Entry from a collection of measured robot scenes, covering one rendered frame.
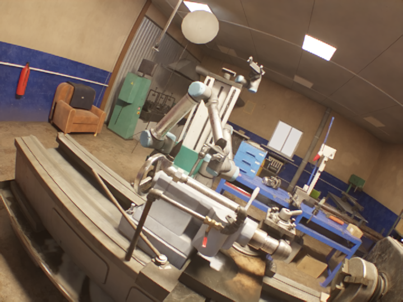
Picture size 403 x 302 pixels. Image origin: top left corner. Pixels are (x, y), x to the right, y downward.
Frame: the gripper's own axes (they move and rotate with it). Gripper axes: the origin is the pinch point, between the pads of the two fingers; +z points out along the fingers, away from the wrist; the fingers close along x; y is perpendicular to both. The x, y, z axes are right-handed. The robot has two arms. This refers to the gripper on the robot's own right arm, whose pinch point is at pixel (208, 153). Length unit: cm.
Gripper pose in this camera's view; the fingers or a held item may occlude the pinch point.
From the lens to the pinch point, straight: 109.1
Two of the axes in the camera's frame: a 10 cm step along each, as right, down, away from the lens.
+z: -3.4, 0.6, -9.4
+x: -8.0, -5.4, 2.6
